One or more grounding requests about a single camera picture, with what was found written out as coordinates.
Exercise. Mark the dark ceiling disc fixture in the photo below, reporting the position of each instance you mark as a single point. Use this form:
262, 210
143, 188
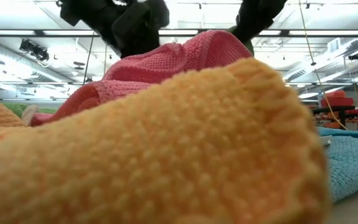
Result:
79, 63

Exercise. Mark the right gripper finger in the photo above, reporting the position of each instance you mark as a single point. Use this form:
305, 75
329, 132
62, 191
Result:
256, 18

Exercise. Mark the grey ceiling vent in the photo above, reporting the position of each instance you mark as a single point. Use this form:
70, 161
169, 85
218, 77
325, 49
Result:
334, 46

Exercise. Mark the black shelf table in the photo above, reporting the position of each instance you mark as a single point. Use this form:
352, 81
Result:
342, 115

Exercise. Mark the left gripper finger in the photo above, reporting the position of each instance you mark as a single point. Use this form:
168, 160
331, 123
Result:
137, 46

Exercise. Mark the orange microfiber towel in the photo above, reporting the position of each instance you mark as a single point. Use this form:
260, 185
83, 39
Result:
166, 155

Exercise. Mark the green microfiber towel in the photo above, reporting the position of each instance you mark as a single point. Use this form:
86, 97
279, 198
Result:
15, 109
250, 48

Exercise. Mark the red stacked bins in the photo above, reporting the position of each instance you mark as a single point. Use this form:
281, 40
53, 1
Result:
337, 101

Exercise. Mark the black ceiling device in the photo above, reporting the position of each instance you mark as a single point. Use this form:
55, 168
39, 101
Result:
34, 49

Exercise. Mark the dark duct fixture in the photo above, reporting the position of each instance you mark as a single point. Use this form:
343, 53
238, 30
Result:
356, 56

